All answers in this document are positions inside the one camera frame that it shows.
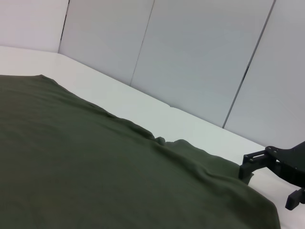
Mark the dark green shirt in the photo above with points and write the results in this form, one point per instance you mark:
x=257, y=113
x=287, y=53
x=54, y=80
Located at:
x=95, y=167

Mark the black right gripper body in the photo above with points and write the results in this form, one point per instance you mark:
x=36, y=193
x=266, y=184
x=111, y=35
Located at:
x=290, y=164

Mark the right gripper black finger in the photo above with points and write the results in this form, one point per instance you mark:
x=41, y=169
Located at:
x=247, y=170
x=295, y=200

